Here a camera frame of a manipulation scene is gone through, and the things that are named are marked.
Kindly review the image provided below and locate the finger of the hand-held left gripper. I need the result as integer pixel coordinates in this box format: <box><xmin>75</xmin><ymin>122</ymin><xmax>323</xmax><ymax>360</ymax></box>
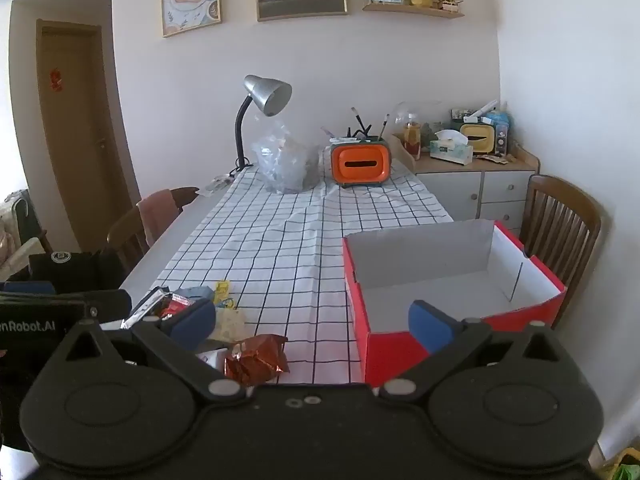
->
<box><xmin>85</xmin><ymin>289</ymin><xmax>133</xmax><ymax>322</ymax></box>

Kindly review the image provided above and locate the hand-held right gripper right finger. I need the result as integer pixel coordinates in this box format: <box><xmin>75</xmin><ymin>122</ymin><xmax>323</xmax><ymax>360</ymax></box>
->
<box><xmin>378</xmin><ymin>300</ymin><xmax>583</xmax><ymax>403</ymax></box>

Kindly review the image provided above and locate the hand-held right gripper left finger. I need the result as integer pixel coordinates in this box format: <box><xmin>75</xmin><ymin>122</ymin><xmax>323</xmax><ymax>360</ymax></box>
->
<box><xmin>47</xmin><ymin>299</ymin><xmax>250</xmax><ymax>403</ymax></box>

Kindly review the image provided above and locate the red snack packet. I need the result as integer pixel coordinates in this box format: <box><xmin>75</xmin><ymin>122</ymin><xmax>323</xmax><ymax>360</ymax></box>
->
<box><xmin>157</xmin><ymin>294</ymin><xmax>197</xmax><ymax>319</ymax></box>

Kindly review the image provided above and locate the black silver snack packet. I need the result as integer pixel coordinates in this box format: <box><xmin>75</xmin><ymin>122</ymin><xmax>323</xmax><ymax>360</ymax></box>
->
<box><xmin>121</xmin><ymin>286</ymin><xmax>171</xmax><ymax>330</ymax></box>

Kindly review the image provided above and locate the yellow cartoon snack packet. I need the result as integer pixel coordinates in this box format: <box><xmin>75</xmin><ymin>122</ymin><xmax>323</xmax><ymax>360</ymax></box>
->
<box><xmin>214</xmin><ymin>280</ymin><xmax>237</xmax><ymax>309</ymax></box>

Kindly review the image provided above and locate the red cardboard box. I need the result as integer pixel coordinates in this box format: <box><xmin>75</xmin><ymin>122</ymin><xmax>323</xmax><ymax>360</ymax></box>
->
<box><xmin>342</xmin><ymin>219</ymin><xmax>568</xmax><ymax>388</ymax></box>

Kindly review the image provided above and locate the pale yellow snack packet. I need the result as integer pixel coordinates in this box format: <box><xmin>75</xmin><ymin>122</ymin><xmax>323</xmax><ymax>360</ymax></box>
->
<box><xmin>207</xmin><ymin>307</ymin><xmax>248</xmax><ymax>344</ymax></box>

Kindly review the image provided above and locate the white snack packet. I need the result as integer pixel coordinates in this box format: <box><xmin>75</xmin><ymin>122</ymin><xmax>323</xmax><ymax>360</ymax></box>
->
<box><xmin>196</xmin><ymin>347</ymin><xmax>231</xmax><ymax>374</ymax></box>

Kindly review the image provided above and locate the black logo bag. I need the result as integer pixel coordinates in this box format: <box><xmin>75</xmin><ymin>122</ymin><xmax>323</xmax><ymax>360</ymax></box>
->
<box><xmin>28</xmin><ymin>251</ymin><xmax>123</xmax><ymax>292</ymax></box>

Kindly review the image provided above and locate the dark wooden chair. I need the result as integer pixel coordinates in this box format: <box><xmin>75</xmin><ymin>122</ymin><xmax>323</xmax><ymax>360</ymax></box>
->
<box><xmin>106</xmin><ymin>186</ymin><xmax>201</xmax><ymax>273</ymax></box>

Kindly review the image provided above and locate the copper foil snack packet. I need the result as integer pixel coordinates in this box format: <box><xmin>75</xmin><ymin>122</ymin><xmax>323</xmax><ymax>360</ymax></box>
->
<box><xmin>223</xmin><ymin>334</ymin><xmax>290</xmax><ymax>387</ymax></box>

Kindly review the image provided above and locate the cluttered armchair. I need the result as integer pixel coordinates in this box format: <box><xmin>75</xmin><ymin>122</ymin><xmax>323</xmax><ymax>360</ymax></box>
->
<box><xmin>0</xmin><ymin>187</ymin><xmax>51</xmax><ymax>281</ymax></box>

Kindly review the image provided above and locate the pink cloth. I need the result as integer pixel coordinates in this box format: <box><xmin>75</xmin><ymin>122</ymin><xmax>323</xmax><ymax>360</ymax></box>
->
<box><xmin>136</xmin><ymin>189</ymin><xmax>181</xmax><ymax>251</ymax></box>

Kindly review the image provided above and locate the white wooden sideboard cabinet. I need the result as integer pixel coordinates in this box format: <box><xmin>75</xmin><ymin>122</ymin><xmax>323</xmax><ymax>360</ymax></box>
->
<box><xmin>390</xmin><ymin>132</ymin><xmax>541</xmax><ymax>238</ymax></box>

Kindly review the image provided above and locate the brown wooden door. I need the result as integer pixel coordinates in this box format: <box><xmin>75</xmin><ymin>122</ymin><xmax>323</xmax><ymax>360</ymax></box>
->
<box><xmin>35</xmin><ymin>19</ymin><xmax>136</xmax><ymax>256</ymax></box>

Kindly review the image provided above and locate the orange tissue box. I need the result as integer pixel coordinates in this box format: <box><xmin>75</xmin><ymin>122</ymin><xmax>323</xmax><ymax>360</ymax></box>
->
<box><xmin>329</xmin><ymin>136</ymin><xmax>393</xmax><ymax>190</ymax></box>

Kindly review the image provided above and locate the white green tissue box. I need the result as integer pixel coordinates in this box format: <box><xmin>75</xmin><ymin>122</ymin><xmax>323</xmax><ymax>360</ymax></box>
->
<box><xmin>429</xmin><ymin>130</ymin><xmax>474</xmax><ymax>166</ymax></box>

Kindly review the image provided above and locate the clear plastic bag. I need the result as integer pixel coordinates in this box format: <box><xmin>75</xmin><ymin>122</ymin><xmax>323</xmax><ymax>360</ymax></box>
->
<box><xmin>251</xmin><ymin>110</ymin><xmax>323</xmax><ymax>195</ymax></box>

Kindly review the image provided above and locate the clear bottle with orange contents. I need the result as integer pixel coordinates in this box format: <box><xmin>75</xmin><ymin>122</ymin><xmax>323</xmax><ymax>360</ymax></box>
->
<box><xmin>402</xmin><ymin>114</ymin><xmax>424</xmax><ymax>160</ymax></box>

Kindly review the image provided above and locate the wooden slat-back chair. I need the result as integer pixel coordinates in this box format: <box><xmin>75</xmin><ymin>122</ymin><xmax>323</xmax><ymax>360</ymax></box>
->
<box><xmin>519</xmin><ymin>175</ymin><xmax>603</xmax><ymax>331</ymax></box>

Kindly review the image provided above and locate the yellow tissue box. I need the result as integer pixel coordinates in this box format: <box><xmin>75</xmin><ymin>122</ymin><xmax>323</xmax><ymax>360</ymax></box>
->
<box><xmin>459</xmin><ymin>122</ymin><xmax>497</xmax><ymax>156</ymax></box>

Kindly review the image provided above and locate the blue packet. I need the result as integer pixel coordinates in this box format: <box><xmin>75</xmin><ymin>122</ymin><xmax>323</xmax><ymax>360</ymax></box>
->
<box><xmin>482</xmin><ymin>110</ymin><xmax>515</xmax><ymax>156</ymax></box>

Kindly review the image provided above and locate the white tube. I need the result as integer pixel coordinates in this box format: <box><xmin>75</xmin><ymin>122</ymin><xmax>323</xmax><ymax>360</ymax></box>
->
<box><xmin>462</xmin><ymin>100</ymin><xmax>500</xmax><ymax>121</ymax></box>

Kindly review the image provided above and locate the green bag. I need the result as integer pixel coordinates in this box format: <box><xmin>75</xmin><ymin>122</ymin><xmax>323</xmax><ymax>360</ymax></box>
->
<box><xmin>602</xmin><ymin>447</ymin><xmax>640</xmax><ymax>480</ymax></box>

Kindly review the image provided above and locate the silver desk lamp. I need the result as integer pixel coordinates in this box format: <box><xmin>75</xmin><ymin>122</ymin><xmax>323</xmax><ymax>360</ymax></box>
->
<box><xmin>229</xmin><ymin>74</ymin><xmax>293</xmax><ymax>177</ymax></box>

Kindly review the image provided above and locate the wooden wall shelf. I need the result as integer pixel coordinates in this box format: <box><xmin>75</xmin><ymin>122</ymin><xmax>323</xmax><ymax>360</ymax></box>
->
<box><xmin>361</xmin><ymin>1</ymin><xmax>466</xmax><ymax>20</ymax></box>

